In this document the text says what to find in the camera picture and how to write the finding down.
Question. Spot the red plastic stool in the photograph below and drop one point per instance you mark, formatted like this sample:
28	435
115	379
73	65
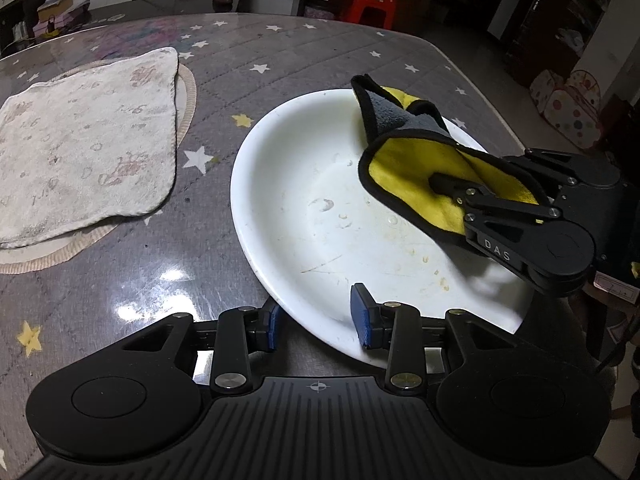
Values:
367	2

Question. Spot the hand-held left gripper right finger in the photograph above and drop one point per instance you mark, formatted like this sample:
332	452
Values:
362	317

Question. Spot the grey yellow cleaning cloth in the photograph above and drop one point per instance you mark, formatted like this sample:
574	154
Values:
400	175

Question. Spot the dark bookshelf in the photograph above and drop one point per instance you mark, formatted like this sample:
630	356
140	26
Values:
10	20

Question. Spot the white patterned towel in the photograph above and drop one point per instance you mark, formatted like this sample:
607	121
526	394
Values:
85	150

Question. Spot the beige cardboard box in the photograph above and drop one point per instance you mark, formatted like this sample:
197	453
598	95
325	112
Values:
55	9

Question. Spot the dark low television stand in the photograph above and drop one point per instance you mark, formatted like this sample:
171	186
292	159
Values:
150	4

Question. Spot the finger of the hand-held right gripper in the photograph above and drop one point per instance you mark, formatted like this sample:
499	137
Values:
537	167
450	184

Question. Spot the pink flat box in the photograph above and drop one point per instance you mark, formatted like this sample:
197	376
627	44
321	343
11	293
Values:
70	22

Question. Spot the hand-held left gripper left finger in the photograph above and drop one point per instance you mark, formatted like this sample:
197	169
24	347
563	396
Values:
272	327

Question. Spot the white round plate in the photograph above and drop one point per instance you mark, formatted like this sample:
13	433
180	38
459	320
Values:
310	240

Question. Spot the round beige mat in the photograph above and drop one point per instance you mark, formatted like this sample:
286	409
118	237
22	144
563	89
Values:
189	100

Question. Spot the dark round bin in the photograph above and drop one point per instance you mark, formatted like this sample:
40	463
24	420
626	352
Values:
318	10

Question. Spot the wooden shelf cabinet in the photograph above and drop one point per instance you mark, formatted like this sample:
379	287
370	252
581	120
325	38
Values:
550	20

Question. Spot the grey star-print table cover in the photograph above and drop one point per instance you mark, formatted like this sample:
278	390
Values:
310	55

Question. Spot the polka dot play tent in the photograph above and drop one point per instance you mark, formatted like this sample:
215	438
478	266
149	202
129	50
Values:
570	110

